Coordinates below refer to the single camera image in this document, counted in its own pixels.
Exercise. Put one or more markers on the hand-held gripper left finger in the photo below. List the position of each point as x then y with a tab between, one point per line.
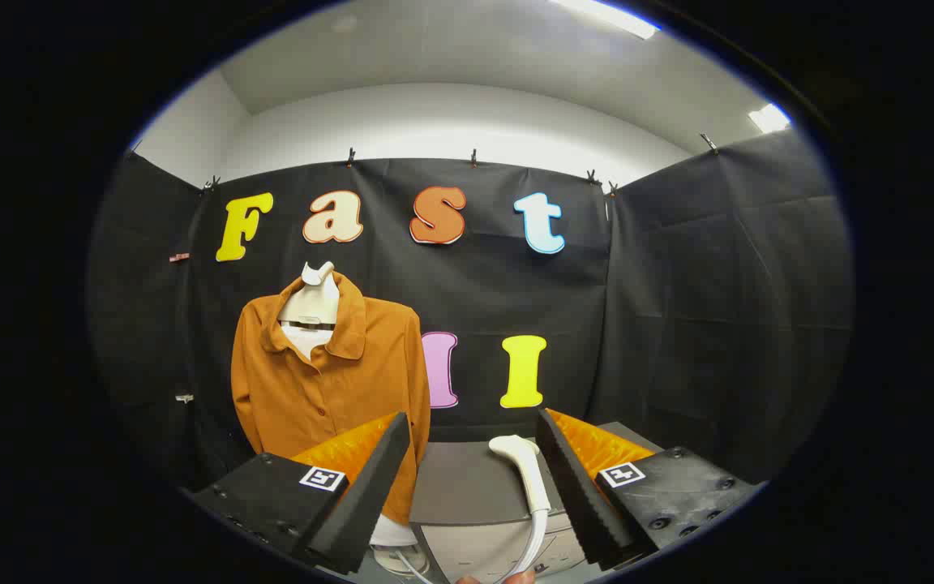
370	503

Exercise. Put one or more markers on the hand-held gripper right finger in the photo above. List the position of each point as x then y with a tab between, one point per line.
580	495

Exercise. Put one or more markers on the brown button shirt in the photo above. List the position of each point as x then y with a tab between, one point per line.
313	397

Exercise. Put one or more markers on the white clothes hanger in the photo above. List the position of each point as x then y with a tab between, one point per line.
314	304

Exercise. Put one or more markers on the white round base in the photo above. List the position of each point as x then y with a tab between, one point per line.
392	534

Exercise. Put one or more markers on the grey cabinet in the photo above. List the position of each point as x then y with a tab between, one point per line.
467	487

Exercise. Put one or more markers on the black backdrop cloth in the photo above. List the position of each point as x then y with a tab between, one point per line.
678	324

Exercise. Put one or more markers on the small ceiling light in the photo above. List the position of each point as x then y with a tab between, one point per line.
769	118

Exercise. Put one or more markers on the long ceiling light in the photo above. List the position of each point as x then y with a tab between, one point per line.
605	16

